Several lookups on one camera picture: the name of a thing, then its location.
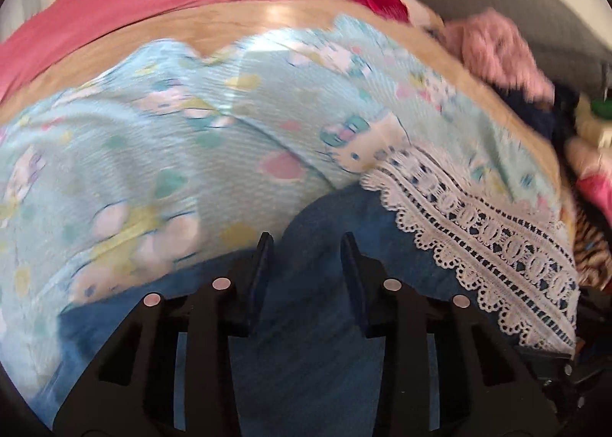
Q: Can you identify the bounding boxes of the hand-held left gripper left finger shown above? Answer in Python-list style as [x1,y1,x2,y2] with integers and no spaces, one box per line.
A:
[52,231,275,437]

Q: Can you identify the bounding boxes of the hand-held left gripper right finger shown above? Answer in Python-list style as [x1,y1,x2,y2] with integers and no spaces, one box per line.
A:
[339,231,560,437]

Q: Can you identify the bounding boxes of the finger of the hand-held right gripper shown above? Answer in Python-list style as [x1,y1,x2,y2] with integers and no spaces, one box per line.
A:
[528,348,594,414]

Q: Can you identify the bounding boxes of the blue denim pants lace hem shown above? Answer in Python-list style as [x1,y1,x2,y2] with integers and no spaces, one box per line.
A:
[57,145,581,437]

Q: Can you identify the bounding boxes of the orange striped cloth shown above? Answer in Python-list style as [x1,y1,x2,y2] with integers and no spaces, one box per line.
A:
[571,205,612,291]

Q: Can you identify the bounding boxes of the light blue cartoon printed blanket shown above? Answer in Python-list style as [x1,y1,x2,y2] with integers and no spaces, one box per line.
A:
[0,14,570,414]

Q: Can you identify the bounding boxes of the pink satin cloth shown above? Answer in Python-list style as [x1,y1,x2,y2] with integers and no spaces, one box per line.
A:
[564,137,612,214]

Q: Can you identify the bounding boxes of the tan bed sheet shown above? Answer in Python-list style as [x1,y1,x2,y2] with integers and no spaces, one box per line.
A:
[0,0,575,213]

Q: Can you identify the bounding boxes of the dark navy cloth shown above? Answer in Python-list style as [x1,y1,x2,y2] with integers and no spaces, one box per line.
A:
[495,81,583,158]

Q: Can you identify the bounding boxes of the pink fluffy cloth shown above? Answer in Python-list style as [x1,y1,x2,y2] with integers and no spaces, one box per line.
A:
[442,7,556,104]

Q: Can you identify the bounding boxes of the red floral pillow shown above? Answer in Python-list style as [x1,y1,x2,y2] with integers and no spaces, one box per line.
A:
[344,0,445,31]

